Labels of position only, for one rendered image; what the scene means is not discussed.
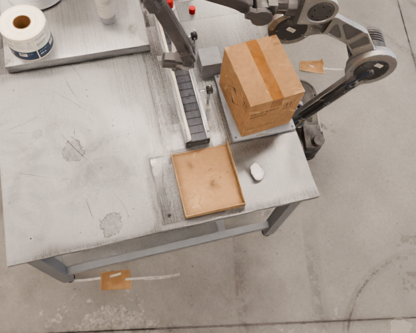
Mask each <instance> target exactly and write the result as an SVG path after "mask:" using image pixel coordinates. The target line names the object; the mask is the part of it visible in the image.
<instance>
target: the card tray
mask: <svg viewBox="0 0 416 333"><path fill-rule="evenodd" d="M170 156H171V159H172V164H173V167H174V173H175V176H176V181H177V185H178V189H179V193H180V198H181V201H182V207H183V210H184V215H185V218H186V219H189V218H192V217H198V216H201V215H207V214H210V213H216V212H219V211H224V210H228V209H234V208H237V207H242V206H245V205H246V200H245V198H244V194H243V191H242V187H241V184H240V180H239V177H238V173H237V171H236V167H235V164H234V160H233V157H232V153H231V150H230V146H229V144H228V140H227V141H226V144H224V145H218V146H214V147H208V148H204V149H197V150H193V151H187V152H183V153H177V154H173V155H172V152H170Z"/></svg>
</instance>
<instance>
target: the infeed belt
mask: <svg viewBox="0 0 416 333"><path fill-rule="evenodd" d="M163 31H164V29H163ZM164 36H165V38H166V43H167V46H168V51H169V52H172V41H171V39H170V38H169V37H168V35H167V34H166V33H165V31H164ZM174 74H175V77H176V82H177V85H178V90H179V93H180V97H181V100H182V105H183V108H184V113H185V115H186V120H187V123H188V128H189V131H190V135H191V141H189V143H191V142H194V141H201V140H205V139H207V135H206V132H205V128H204V125H203V120H202V117H201V113H200V110H199V106H198V103H197V99H196V95H195V91H194V88H193V84H192V81H191V77H190V72H189V70H187V71H186V70H181V71H174Z"/></svg>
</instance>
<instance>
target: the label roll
mask: <svg viewBox="0 0 416 333"><path fill-rule="evenodd" d="M0 32H1V34H2V36H3V37H4V39H5V41H6V43H7V45H8V46H9V48H10V50H11V51H12V53H13V55H14V56H16V57H17V58H19V59H21V60H24V61H36V60H39V59H42V58H43V57H45V56H47V55H48V54H49V53H50V52H51V50H52V48H53V44H54V40H53V36H52V33H51V31H50V28H49V26H48V24H47V21H46V18H45V16H44V14H43V12H42V11H41V10H39V8H37V7H35V6H32V5H15V6H13V7H10V8H9V9H7V10H6V11H5V12H3V14H2V15H1V16H0Z"/></svg>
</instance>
